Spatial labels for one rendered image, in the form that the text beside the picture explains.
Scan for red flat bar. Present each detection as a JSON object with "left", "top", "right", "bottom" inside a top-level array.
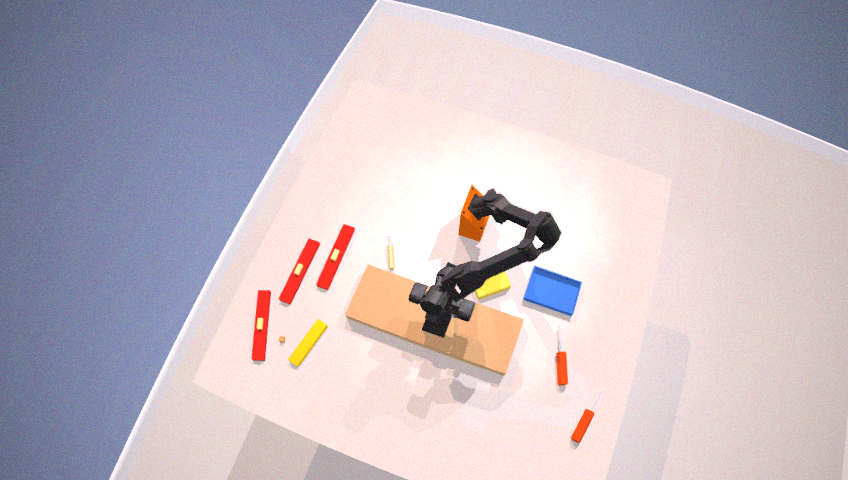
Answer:
[
  {"left": 278, "top": 238, "right": 320, "bottom": 304},
  {"left": 316, "top": 224, "right": 355, "bottom": 290},
  {"left": 251, "top": 290, "right": 271, "bottom": 361}
]

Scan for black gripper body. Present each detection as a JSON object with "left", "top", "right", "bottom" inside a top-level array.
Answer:
[{"left": 408, "top": 282, "right": 476, "bottom": 322}]

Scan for orange-handled awl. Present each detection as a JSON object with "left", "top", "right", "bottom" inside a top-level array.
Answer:
[
  {"left": 571, "top": 387, "right": 603, "bottom": 443},
  {"left": 556, "top": 326, "right": 568, "bottom": 386}
]

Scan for blue tray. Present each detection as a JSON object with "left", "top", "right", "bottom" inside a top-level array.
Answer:
[{"left": 523, "top": 266, "right": 582, "bottom": 316}]

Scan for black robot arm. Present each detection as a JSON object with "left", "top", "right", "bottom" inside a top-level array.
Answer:
[{"left": 420, "top": 187, "right": 562, "bottom": 327}]

